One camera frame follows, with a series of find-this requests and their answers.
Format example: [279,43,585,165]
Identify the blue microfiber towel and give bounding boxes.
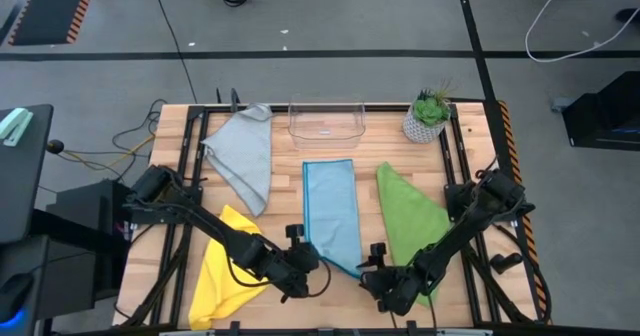
[302,158,365,280]

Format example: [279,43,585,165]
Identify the yellow microfiber towel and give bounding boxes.
[188,204,274,331]

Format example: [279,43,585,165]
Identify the black mat with orange stripes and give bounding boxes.
[7,0,99,46]

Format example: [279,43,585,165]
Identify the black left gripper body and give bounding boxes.
[267,253,311,300]

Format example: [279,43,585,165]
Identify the black side desk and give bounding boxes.
[0,104,55,245]

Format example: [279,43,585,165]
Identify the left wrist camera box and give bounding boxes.
[298,243,321,273]

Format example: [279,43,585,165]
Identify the grey microfiber towel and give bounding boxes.
[200,103,275,218]

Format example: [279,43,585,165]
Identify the orange black hazard tape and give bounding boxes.
[498,100,549,322]

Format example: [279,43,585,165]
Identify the succulent in white patterned pot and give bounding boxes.
[402,78,454,145]

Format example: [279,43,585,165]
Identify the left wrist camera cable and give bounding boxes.
[307,258,332,298]

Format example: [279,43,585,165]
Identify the black control box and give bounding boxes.
[45,179,134,320]

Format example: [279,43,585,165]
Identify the white floor cable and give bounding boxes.
[524,0,640,63]

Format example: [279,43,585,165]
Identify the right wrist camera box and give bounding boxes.
[358,269,389,297]

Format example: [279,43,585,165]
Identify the mint green stapler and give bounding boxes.
[0,107,34,148]

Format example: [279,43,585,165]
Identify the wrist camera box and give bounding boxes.
[298,243,321,273]
[358,269,389,297]

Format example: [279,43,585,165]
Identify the black cylinder handle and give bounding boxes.
[489,252,524,276]

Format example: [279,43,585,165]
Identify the black mouse with blue light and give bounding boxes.
[0,273,35,327]

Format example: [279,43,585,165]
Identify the clear plastic bin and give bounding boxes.
[287,95,367,156]

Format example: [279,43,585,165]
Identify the black cable bundle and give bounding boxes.
[112,98,169,182]

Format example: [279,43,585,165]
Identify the thin black floor cable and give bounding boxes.
[148,0,199,105]

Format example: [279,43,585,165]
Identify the black aluminium table frame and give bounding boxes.
[122,103,551,336]

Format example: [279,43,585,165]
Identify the green microfiber towel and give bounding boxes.
[375,161,454,308]

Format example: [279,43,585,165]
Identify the black equipment case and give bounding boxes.
[562,70,640,152]

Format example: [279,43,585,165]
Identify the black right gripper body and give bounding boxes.
[379,265,426,317]

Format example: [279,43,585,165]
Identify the black clamp posts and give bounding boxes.
[214,86,242,113]

